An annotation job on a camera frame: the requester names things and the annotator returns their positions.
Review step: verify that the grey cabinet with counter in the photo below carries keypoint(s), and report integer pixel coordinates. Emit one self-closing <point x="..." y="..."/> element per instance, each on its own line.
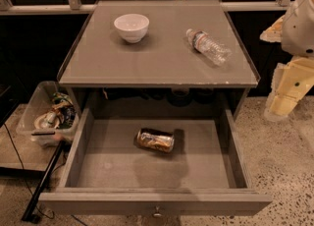
<point x="100" y="58"/>

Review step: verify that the white ceramic bowl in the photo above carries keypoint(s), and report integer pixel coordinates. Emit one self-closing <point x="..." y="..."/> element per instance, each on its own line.
<point x="132" y="27"/>

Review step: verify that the clear plastic water bottle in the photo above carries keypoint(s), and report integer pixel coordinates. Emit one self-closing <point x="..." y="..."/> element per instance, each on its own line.
<point x="202" y="42"/>

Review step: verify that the open grey top drawer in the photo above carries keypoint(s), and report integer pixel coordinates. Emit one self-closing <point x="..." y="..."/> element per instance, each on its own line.
<point x="107" y="172"/>

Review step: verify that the clutter inside plastic bin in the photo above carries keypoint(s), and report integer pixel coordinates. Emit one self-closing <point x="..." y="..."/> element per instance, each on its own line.
<point x="61" y="115"/>

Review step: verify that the black metal stand leg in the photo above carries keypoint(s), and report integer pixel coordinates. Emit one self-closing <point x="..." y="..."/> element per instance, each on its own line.
<point x="28" y="215"/>

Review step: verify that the clear plastic storage bin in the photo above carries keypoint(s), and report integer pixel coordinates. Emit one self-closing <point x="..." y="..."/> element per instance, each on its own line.
<point x="39" y="104"/>

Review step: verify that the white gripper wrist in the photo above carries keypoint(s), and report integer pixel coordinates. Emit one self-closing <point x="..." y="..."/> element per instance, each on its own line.
<point x="299" y="28"/>

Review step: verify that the orange soda can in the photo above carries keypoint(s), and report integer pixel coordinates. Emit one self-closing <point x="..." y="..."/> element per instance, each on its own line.
<point x="155" y="139"/>

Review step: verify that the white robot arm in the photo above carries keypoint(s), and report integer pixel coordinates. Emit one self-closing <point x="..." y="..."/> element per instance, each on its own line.
<point x="298" y="30"/>

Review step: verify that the metal drawer knob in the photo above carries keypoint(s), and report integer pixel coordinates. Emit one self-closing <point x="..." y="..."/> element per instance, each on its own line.
<point x="157" y="213"/>

